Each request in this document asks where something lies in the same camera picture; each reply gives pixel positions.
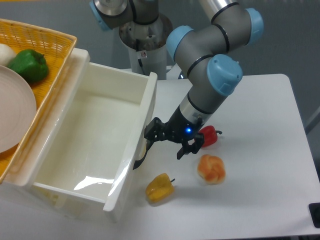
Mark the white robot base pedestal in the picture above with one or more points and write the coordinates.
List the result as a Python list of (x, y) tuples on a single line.
[(146, 45)]

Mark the yellow woven basket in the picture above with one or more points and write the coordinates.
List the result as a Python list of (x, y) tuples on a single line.
[(57, 48)]

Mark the orange knotted bread roll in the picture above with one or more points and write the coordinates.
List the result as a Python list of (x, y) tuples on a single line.
[(211, 169)]

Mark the white drawer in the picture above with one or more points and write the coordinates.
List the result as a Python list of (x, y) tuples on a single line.
[(89, 162)]

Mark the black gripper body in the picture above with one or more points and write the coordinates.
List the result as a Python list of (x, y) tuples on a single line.
[(179, 129)]

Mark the black object at table edge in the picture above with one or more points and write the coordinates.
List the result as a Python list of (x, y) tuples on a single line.
[(314, 209)]

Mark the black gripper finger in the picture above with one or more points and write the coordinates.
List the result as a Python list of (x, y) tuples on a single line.
[(186, 148), (155, 130)]

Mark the black top drawer handle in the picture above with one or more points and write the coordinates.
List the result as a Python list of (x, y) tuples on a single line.
[(144, 152)]

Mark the green bell pepper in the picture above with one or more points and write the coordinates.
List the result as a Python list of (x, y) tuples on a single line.
[(30, 65)]

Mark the red bell pepper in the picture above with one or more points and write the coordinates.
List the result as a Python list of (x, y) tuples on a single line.
[(210, 135)]

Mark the yellow bell pepper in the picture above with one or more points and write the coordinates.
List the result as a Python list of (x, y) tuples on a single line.
[(159, 188)]

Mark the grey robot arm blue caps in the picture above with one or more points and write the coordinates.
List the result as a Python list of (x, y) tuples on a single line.
[(201, 55)]

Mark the pink plate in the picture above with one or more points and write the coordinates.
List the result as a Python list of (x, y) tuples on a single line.
[(17, 108)]

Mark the white drawer cabinet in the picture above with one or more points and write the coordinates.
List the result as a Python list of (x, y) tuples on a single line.
[(30, 185)]

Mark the white round onion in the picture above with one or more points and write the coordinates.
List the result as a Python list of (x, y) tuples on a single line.
[(7, 54)]

